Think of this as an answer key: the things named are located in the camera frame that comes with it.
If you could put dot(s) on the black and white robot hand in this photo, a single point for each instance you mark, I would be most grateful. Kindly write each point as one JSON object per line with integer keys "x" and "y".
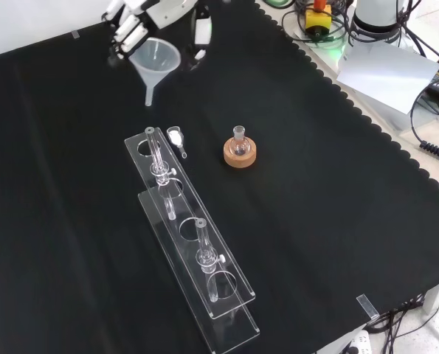
{"x": 164, "y": 13}

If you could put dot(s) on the translucent plastic funnel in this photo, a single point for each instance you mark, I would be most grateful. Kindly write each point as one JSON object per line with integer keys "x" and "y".
{"x": 156, "y": 62}

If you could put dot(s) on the glass weighing funnel with powder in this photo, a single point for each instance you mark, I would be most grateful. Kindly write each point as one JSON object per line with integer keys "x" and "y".
{"x": 174, "y": 137}

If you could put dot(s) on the clear acrylic funnel stand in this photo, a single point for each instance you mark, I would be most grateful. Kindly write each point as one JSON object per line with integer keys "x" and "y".
{"x": 178, "y": 208}

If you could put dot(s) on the clear cloth clip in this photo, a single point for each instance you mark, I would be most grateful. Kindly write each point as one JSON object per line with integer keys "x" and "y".
{"x": 366, "y": 306}
{"x": 75, "y": 34}

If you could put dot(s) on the yellow emergency stop button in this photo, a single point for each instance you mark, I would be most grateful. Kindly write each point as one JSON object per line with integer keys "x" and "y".
{"x": 317, "y": 22}

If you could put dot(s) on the small round-bottom glass flask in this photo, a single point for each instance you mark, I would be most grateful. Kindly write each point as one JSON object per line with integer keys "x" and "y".
{"x": 240, "y": 147}

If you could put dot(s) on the black bench cloth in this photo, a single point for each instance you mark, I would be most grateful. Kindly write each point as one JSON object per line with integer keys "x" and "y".
{"x": 315, "y": 184}

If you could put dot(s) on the white power strip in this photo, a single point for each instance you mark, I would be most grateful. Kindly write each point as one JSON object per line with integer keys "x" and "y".
{"x": 359, "y": 343}

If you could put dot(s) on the white table leg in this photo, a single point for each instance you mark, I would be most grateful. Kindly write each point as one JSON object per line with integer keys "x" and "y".
{"x": 437, "y": 298}

